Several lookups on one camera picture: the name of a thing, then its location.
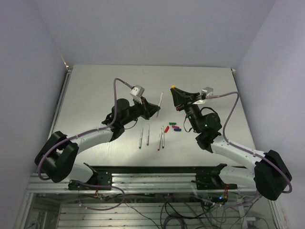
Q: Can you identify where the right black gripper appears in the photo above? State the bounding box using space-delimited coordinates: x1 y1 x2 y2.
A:
171 87 203 133

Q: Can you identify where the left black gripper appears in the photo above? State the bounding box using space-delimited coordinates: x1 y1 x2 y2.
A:
122 97 161 126

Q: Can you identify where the yellow pen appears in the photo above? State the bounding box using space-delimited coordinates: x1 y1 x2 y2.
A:
156 92 163 118

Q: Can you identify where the green pen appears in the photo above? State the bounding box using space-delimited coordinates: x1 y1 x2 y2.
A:
138 127 143 149

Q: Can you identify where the purple pen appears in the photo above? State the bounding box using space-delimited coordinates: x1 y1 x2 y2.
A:
146 124 150 146

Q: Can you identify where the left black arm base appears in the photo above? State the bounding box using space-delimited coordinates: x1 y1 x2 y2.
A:
68 163 112 191

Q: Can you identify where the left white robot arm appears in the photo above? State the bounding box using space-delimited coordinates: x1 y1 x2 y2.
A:
35 97 160 189

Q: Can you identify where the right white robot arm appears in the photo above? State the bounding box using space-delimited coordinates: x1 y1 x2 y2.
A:
170 86 293 201

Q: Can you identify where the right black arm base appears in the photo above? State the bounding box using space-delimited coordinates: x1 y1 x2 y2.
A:
191 164 238 190

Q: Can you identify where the blue pen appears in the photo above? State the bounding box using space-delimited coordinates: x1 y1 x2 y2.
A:
161 126 165 149

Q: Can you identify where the red pen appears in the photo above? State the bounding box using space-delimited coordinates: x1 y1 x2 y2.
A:
157 128 163 151

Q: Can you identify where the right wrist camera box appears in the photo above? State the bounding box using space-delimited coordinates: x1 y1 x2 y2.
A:
193 87 214 104

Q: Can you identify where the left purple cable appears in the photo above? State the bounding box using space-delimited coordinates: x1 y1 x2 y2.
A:
38 77 134 212

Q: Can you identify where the purple cable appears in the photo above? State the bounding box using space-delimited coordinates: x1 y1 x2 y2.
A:
38 77 134 212
190 92 293 208

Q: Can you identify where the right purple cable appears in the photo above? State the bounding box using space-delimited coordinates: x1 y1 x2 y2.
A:
190 92 293 208

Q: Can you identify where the aluminium frame rail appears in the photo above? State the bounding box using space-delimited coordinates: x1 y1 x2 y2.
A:
26 173 263 194

